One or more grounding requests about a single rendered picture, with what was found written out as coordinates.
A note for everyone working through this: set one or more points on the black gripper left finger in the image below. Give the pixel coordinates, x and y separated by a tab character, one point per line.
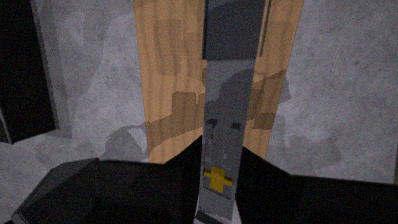
173	185

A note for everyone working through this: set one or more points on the wooden board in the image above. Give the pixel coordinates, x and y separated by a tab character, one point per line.
173	74

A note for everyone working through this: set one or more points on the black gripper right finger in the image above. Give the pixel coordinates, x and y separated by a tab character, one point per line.
266	194

